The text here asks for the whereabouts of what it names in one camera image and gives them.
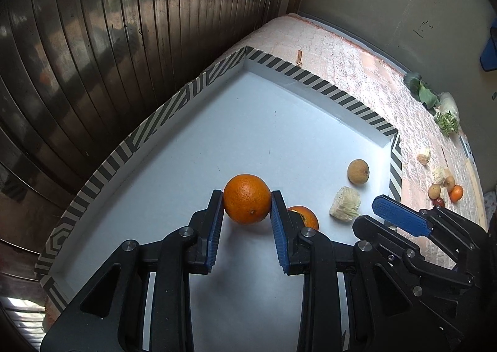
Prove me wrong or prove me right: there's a large orange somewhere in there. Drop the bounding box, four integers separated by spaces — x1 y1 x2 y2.
223 174 272 225

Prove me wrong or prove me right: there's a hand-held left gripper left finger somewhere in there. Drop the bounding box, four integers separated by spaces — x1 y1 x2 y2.
41 190 226 352

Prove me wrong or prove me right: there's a bunch of chopped greens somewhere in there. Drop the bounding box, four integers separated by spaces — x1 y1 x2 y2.
434 111 461 137

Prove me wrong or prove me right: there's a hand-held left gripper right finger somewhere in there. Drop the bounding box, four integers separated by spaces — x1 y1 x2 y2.
271 190 456 352

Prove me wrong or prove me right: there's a blue bag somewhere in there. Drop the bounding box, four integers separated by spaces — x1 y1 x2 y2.
479 18 497 72

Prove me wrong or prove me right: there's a white tray with striped rim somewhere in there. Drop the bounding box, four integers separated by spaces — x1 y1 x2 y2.
34 45 404 322

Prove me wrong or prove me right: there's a corrugated metal door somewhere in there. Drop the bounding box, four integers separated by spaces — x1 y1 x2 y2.
0 0 296 322

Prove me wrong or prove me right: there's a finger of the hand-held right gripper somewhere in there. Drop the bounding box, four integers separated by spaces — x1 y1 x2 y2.
353 215 477 291
372 197 489 272

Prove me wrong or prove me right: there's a pink quilted mattress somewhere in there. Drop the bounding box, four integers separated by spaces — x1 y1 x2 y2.
210 14 488 271

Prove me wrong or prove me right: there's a dark green leafy vegetable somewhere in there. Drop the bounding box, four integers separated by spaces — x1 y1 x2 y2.
403 73 441 109

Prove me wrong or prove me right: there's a white radish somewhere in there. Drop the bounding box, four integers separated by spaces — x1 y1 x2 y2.
439 92 460 120

